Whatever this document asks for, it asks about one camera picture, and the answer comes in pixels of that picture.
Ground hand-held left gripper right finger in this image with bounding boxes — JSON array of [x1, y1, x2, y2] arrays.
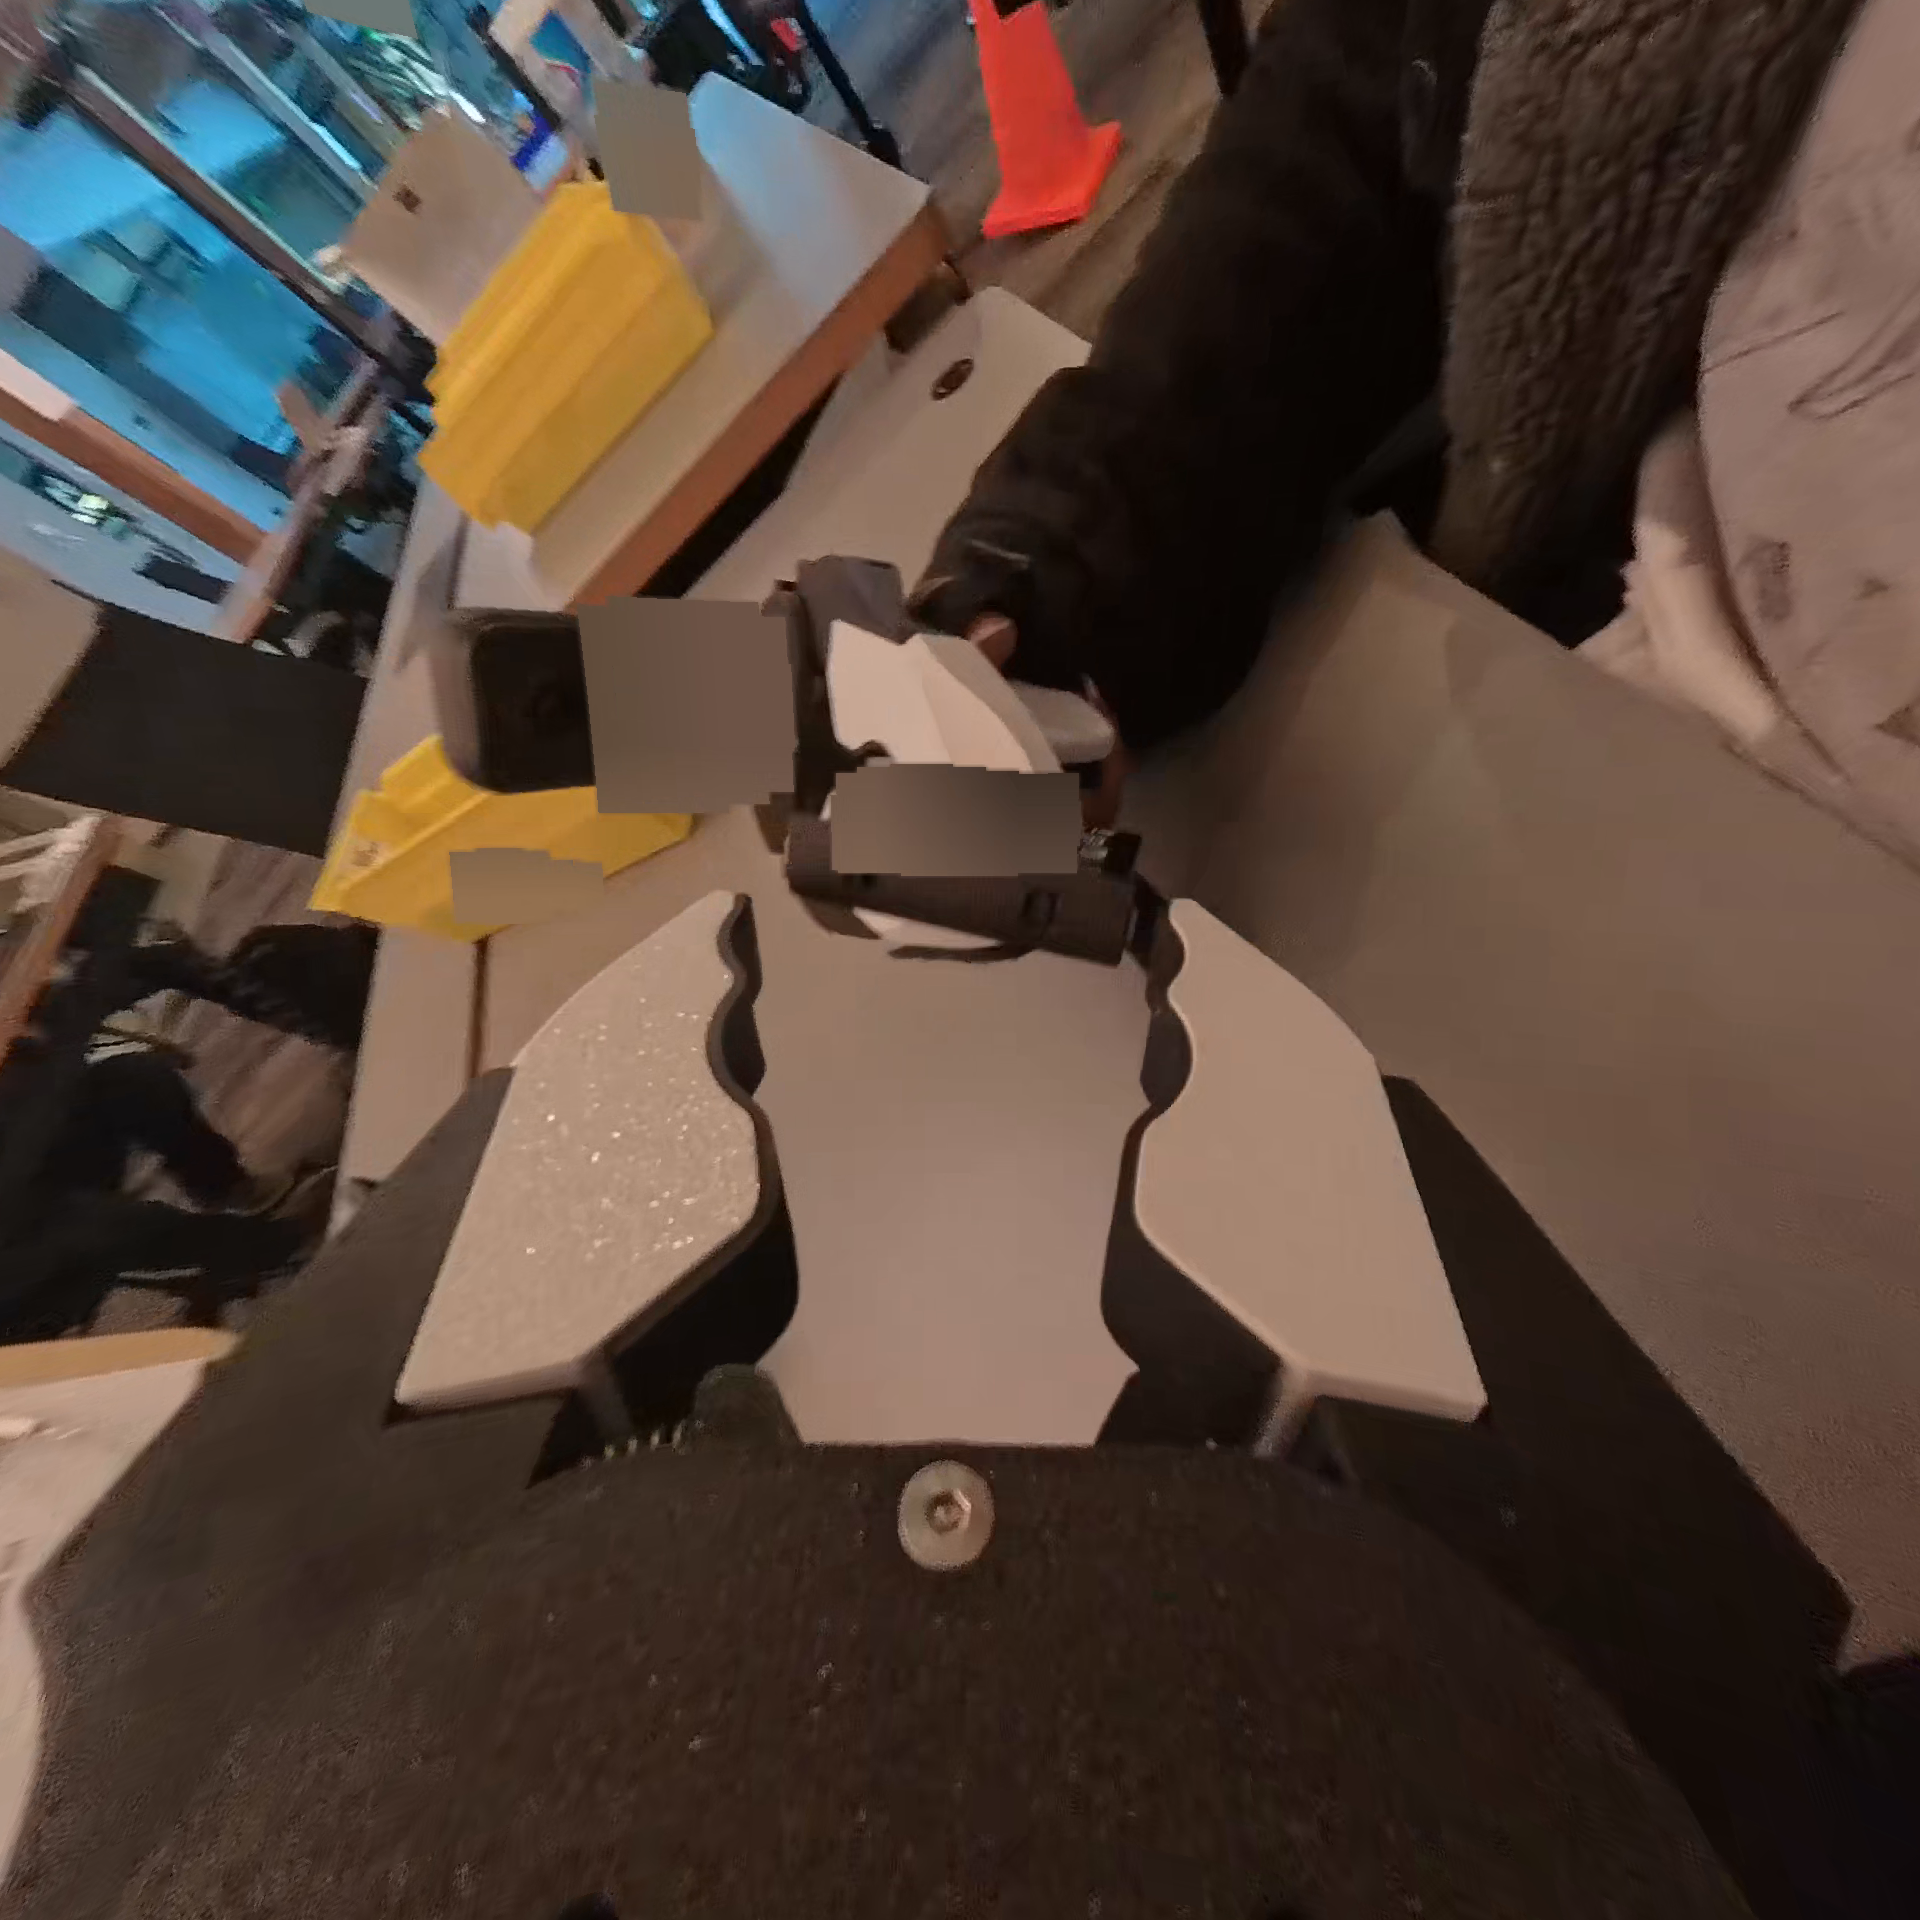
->
[[1102, 896, 1490, 1464]]

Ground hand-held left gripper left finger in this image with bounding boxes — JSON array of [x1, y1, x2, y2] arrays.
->
[[390, 892, 805, 1450]]

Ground orange traffic cone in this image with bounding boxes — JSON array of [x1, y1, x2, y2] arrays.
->
[[968, 0, 1128, 242]]

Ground white cardboard box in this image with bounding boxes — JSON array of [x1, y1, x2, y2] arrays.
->
[[344, 110, 545, 344]]

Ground dark grey fleece garment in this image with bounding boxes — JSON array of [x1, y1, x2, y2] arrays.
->
[[1425, 0, 1862, 650]]

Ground long wooden desk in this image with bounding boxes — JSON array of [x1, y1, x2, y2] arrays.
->
[[448, 71, 958, 613]]

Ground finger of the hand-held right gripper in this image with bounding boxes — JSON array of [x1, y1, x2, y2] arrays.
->
[[825, 615, 1115, 778], [837, 896, 1010, 957]]

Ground yellow plastic bin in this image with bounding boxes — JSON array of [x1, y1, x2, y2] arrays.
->
[[307, 736, 702, 947], [417, 181, 718, 536]]

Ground black office chair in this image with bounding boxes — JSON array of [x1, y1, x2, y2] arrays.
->
[[0, 608, 372, 859]]

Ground black backpack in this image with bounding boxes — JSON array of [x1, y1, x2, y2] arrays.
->
[[0, 918, 379, 1346]]

